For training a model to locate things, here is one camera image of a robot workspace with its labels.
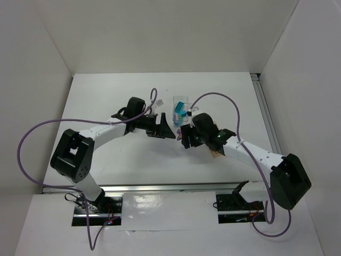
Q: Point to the clear plastic container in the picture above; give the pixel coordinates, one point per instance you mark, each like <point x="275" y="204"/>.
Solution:
<point x="184" y="99"/>

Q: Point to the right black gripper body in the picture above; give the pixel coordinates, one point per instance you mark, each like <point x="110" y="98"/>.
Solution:
<point x="186" y="136"/>

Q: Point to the aluminium side rail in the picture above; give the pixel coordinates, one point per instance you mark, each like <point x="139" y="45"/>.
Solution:
<point x="264" y="144"/>

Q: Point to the amber plastic container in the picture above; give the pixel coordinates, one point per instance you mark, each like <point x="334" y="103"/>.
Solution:
<point x="216" y="154"/>

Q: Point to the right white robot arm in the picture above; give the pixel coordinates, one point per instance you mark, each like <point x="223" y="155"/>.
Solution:
<point x="284" y="179"/>

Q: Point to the aluminium front rail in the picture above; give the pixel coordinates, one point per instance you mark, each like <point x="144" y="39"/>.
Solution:
<point x="216" y="186"/>

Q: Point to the teal rectangular lego brick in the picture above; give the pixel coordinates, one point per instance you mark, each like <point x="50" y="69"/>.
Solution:
<point x="179" y="107"/>

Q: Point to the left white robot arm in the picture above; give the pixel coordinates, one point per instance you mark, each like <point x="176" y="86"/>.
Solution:
<point x="73" y="155"/>

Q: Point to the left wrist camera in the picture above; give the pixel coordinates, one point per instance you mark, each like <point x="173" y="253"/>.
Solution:
<point x="158" y="103"/>

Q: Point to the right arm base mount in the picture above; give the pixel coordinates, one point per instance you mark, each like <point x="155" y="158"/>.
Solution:
<point x="230" y="212"/>

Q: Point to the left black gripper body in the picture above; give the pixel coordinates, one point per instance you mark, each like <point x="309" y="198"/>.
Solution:
<point x="159" y="126"/>

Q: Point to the purple butterfly lego piece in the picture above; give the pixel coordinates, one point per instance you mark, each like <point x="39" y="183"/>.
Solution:
<point x="179" y="134"/>

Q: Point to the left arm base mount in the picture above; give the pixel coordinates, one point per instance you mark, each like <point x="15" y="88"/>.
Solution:
<point x="110" y="211"/>

